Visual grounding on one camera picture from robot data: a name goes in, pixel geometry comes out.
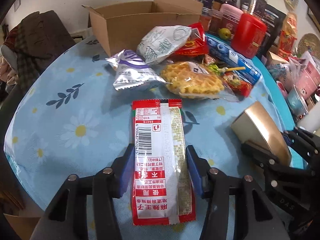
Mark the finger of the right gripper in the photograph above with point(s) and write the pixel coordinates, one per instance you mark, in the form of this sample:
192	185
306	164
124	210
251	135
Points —
302	141
260	156

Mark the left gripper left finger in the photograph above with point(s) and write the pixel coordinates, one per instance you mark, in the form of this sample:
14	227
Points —
66	215

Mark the gold rectangular box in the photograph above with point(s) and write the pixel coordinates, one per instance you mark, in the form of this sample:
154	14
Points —
255	124

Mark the red white snack stick packet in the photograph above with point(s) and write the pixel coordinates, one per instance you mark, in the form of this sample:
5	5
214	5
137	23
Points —
162	192

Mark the packaged yellow waffle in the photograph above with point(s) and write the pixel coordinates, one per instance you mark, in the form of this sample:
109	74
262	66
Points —
193	80

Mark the blue biscuit tube pack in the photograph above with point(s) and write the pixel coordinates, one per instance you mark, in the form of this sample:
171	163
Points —
226	54

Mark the red gold snack bag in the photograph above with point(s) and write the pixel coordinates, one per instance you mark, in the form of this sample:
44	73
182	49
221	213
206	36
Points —
196	44

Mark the white bread drawing snack bag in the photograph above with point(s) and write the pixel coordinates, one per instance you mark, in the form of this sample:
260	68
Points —
161	42

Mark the purple white snack bag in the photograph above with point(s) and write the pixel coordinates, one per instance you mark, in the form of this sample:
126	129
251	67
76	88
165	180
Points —
132	73

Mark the steel bowl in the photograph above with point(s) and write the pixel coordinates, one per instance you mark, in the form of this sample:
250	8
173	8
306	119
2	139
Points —
296	102

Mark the round woven fan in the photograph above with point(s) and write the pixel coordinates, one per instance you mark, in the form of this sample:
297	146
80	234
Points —
309	42

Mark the blue floral tablecloth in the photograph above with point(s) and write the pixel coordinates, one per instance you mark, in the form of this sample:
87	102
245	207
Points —
73	121

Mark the red orange snack bag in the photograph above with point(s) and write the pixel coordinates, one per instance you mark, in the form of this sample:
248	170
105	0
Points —
288	35

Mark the red plastic canister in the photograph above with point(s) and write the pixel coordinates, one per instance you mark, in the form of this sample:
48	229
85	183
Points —
248	36

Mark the black coffee bag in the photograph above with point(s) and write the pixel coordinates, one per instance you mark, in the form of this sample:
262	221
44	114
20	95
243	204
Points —
273	18

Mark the green yellow pear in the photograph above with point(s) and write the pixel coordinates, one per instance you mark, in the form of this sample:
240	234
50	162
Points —
224	34

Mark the brown spice clear jar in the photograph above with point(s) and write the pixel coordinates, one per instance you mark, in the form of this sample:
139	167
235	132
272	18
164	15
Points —
215	21

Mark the pink lidded canister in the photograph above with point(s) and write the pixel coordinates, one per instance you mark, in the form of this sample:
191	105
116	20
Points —
230	17

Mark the brown jacket on chair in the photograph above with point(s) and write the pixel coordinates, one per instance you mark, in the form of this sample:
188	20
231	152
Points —
41	39

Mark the brown cardboard box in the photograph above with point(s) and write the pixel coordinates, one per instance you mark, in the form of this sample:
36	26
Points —
123	25

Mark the small wall frame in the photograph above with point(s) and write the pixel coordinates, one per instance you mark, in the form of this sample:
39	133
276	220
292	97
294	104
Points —
17	4

